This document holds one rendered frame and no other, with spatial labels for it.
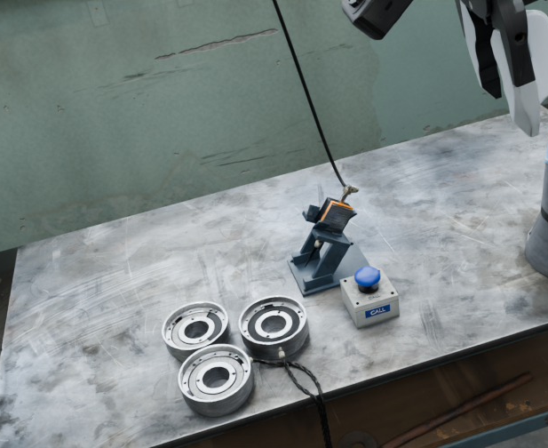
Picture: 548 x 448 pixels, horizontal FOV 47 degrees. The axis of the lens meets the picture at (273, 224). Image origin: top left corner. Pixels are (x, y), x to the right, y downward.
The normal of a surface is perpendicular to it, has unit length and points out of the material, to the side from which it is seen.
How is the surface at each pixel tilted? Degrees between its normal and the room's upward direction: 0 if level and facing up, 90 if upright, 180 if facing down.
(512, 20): 73
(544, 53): 79
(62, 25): 90
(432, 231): 0
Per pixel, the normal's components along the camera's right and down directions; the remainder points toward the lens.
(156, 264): -0.16, -0.81
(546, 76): 0.02, 0.40
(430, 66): 0.24, 0.53
